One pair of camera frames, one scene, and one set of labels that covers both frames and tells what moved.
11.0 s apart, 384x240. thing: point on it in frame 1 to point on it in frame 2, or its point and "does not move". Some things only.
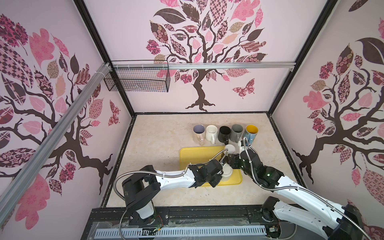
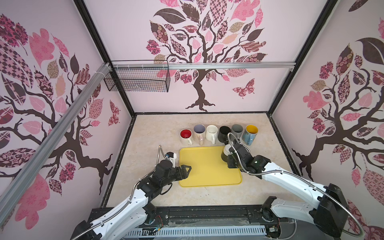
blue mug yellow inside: [250, 133] does not move
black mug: [223, 134] does not move
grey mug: [236, 131] does not move
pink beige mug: [199, 131] does not move
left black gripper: [215, 182] to [178, 170]
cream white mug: [227, 170] to [185, 137]
